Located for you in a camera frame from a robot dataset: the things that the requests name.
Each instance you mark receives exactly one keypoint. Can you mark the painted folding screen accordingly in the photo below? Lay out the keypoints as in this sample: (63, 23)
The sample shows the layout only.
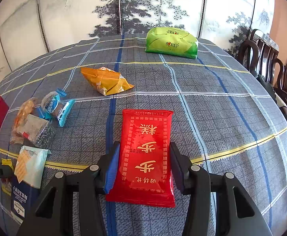
(72, 17)

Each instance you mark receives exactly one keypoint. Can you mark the clear grey snack packet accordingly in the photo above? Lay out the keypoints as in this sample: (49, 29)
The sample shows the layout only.
(36, 127)

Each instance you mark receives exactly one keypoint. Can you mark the blue checked tablecloth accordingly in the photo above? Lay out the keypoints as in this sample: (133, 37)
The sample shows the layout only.
(207, 103)

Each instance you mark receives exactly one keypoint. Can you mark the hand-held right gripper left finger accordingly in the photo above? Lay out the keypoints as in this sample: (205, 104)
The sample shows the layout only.
(112, 168)

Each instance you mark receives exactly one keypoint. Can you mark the green tissue pack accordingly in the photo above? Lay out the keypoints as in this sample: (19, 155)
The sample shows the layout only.
(170, 44)

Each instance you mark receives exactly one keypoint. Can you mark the red snack packet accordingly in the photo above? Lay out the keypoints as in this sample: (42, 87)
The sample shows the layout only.
(143, 152)

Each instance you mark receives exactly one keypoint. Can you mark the navy and pale cracker packet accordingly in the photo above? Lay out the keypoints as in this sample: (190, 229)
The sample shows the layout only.
(29, 167)

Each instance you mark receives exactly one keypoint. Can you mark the orange snack packet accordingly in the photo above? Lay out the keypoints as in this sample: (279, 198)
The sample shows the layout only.
(106, 80)

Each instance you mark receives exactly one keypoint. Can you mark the blue wrapped snack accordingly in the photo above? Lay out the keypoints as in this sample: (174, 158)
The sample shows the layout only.
(53, 107)

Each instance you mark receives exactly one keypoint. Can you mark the clear packet with orange print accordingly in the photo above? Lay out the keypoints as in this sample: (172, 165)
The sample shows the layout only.
(24, 110)

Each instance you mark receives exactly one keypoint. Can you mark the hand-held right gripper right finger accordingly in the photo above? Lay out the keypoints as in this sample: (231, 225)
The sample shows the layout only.
(180, 174)

